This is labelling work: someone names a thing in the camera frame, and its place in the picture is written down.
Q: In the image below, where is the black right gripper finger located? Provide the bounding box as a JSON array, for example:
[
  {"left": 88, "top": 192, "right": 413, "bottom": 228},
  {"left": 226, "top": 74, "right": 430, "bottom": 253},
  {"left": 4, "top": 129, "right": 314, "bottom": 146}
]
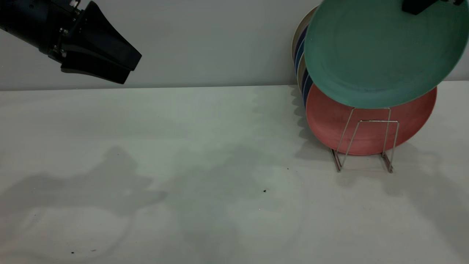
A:
[{"left": 401, "top": 0, "right": 440, "bottom": 15}]

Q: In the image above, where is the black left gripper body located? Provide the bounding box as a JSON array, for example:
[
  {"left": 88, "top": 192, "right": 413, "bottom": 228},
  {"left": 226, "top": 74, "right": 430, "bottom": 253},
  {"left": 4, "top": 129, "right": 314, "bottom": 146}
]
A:
[{"left": 47, "top": 0, "right": 91, "bottom": 72}]

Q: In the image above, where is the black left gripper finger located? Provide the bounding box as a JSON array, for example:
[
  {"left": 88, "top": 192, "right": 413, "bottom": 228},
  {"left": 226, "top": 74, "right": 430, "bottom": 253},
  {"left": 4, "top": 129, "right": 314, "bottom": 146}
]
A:
[
  {"left": 60, "top": 44, "right": 132, "bottom": 85},
  {"left": 78, "top": 1, "right": 143, "bottom": 71}
]

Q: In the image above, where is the green plate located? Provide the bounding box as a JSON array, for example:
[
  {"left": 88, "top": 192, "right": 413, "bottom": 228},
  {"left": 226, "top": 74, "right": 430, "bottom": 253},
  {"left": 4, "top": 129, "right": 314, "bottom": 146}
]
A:
[{"left": 304, "top": 0, "right": 469, "bottom": 109}]

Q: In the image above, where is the dark purple plate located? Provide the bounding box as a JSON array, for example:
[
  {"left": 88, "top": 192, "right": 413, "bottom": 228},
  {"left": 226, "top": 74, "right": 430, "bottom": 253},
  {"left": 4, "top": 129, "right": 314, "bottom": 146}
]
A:
[
  {"left": 301, "top": 71, "right": 312, "bottom": 96},
  {"left": 295, "top": 25, "right": 309, "bottom": 55}
]

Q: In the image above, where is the beige plate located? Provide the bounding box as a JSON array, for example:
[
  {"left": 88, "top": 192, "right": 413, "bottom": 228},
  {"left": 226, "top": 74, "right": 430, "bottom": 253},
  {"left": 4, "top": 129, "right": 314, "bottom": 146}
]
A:
[{"left": 297, "top": 53, "right": 307, "bottom": 92}]

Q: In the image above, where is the pink plate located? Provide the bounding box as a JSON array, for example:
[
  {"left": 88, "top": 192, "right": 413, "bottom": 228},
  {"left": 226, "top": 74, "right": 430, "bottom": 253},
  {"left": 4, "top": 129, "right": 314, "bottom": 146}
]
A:
[{"left": 306, "top": 84, "right": 437, "bottom": 155}]

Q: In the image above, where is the stack of blue beige plates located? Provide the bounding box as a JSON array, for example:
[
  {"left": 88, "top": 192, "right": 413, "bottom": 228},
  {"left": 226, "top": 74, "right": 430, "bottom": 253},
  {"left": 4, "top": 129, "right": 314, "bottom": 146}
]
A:
[{"left": 292, "top": 5, "right": 320, "bottom": 59}]

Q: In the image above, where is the metal wire plate rack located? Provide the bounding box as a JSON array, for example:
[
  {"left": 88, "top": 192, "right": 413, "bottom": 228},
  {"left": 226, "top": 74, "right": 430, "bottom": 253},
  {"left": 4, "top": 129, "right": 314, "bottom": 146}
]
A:
[{"left": 330, "top": 107, "right": 400, "bottom": 173}]

